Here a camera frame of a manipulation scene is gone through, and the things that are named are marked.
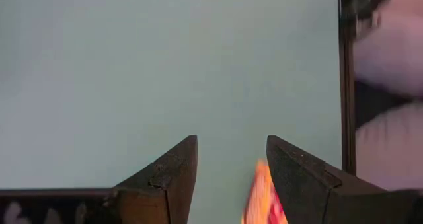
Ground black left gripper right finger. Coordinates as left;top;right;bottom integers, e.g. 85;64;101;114
266;135;423;224

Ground yellow Corn Pops cereal box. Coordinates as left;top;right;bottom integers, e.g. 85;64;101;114
240;158;289;224

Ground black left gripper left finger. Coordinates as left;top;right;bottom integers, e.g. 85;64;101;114
0;135;198;224

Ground black table frame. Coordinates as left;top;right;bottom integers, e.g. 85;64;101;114
337;0;358;177

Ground green table mat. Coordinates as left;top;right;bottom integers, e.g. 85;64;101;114
0;0;343;224

